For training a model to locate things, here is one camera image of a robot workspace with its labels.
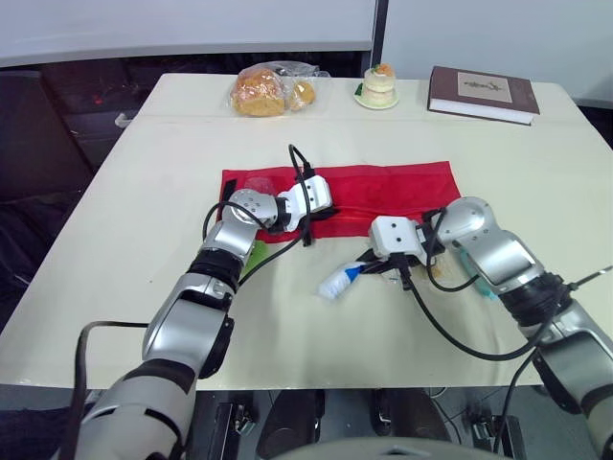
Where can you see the brown hardcover book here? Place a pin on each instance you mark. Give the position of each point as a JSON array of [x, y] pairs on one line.
[[481, 93]]

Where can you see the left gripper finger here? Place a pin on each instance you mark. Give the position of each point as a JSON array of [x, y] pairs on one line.
[[326, 214]]

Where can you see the clear pack with brown content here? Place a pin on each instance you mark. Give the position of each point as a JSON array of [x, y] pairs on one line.
[[441, 270]]

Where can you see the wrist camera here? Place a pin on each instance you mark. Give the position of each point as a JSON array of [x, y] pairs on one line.
[[395, 237], [311, 194]]

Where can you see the clear small pack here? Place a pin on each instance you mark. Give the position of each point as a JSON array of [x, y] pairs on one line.
[[259, 184]]

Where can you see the teal small pack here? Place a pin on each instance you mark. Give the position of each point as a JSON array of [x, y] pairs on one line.
[[484, 289]]

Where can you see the green small pack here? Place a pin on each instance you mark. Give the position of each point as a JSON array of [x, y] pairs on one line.
[[255, 256]]

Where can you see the red mesh pouch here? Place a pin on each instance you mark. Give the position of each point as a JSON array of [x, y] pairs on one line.
[[383, 191]]

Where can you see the bread loaf in clear bag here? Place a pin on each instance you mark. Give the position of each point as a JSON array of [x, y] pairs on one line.
[[258, 93]]

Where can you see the robot body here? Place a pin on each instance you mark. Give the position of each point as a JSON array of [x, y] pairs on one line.
[[383, 431]]

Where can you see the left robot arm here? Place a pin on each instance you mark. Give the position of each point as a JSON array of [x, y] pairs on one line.
[[191, 316]]

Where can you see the toy cake on plate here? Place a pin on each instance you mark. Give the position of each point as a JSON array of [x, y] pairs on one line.
[[378, 86]]

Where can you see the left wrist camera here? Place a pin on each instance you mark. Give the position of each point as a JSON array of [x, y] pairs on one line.
[[311, 194]]

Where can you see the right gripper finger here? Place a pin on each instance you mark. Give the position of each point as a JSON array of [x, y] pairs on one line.
[[374, 269], [370, 255]]

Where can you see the small round bun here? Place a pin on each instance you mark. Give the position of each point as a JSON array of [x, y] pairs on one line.
[[302, 95]]

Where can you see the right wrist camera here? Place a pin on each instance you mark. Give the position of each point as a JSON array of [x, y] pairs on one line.
[[395, 237]]

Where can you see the white and blue small pack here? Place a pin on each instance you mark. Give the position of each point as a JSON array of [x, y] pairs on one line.
[[337, 283]]

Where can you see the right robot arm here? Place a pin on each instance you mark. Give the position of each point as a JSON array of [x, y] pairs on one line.
[[507, 254]]

